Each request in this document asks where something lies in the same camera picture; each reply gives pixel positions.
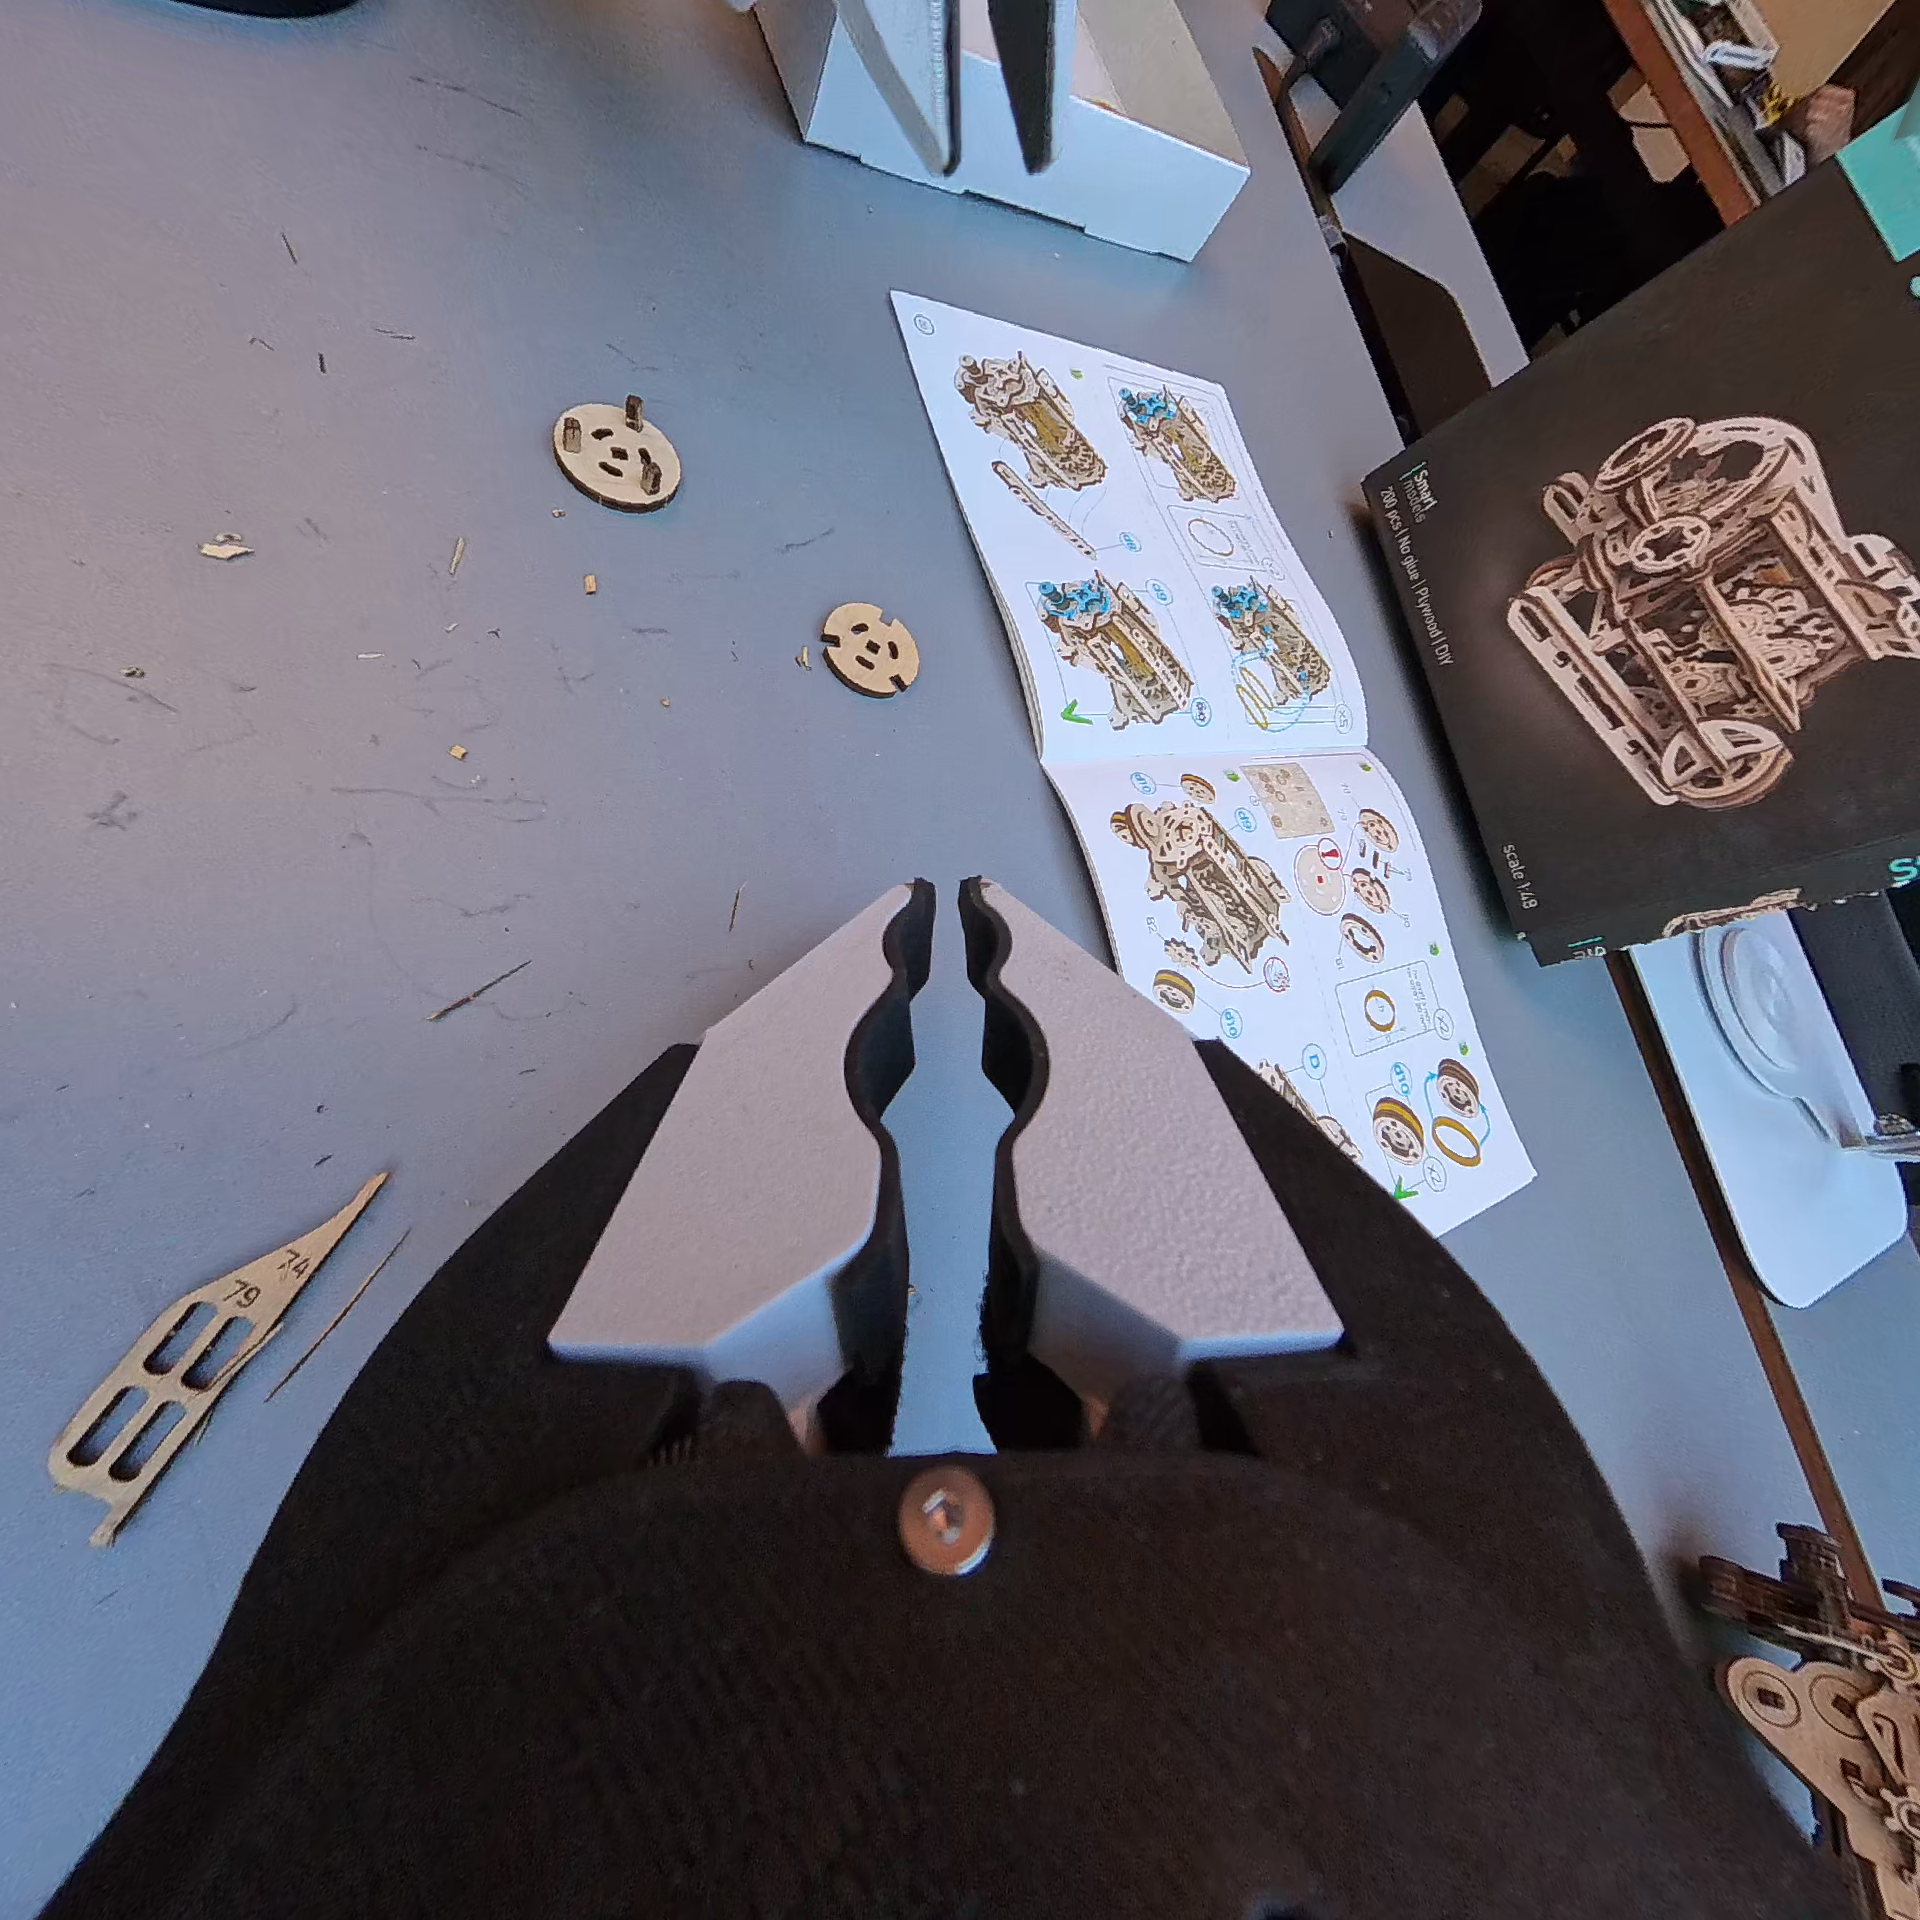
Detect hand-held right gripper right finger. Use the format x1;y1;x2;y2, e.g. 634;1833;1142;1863
958;875;1346;1453

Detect assembled wooden model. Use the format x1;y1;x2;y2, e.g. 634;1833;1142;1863
1696;1521;1920;1920

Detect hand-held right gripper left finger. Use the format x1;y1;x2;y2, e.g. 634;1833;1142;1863
545;880;939;1453

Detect notched round wooden disc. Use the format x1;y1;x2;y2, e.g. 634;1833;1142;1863
818;599;922;701

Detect grey desk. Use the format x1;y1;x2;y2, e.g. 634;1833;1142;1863
0;0;1864;1920

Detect slotted wooden offcut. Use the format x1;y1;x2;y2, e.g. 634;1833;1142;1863
48;1171;389;1548

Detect black model kit box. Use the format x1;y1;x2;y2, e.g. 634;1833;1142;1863
1360;141;1920;968

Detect round wooden disc with holes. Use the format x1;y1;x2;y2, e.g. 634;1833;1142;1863
551;393;683;517

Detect white cardboard box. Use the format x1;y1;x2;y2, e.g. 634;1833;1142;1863
751;0;1251;265

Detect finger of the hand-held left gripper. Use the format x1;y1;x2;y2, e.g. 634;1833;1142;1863
833;0;963;179
985;0;1077;176

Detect illustrated instruction booklet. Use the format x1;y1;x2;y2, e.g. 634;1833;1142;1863
890;288;1539;1238

